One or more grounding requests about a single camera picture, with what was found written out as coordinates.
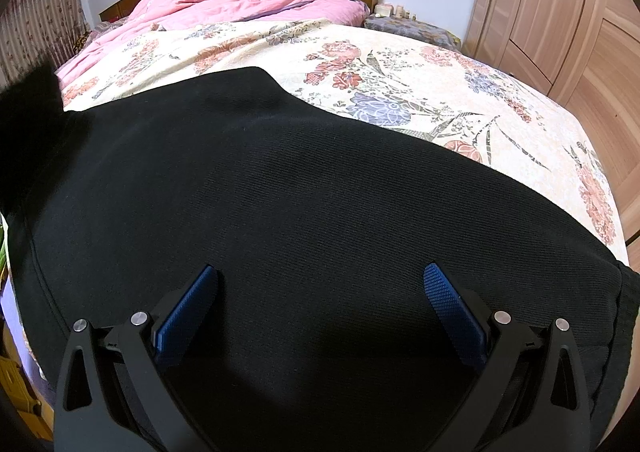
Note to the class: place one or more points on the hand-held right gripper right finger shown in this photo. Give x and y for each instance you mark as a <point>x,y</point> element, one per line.
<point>452,314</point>

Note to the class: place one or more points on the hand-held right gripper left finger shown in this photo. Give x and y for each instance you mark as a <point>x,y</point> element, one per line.
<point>187,314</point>

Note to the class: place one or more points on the black pants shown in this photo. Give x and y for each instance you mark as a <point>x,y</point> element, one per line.
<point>300,242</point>

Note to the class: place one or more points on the yellow crate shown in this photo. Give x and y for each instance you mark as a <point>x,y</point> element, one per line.
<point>15,382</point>

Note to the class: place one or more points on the floral bed sheet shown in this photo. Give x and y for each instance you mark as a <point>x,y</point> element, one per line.
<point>425,87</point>

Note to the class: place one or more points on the nightstand with floral cover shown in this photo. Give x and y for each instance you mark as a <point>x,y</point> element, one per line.
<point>407,27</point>

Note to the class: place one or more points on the light wooden wardrobe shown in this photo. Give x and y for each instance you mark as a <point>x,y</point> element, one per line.
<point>570,32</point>

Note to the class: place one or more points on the small bottles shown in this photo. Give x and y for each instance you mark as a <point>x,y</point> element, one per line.
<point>404,12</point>

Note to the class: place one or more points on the pink quilt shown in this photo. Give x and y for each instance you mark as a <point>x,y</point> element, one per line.
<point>225,5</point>

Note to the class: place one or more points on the small wooden nightstand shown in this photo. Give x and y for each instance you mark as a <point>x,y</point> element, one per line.
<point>125,5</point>

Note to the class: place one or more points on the floral curtain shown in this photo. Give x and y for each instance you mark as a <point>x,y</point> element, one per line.
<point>42,17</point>

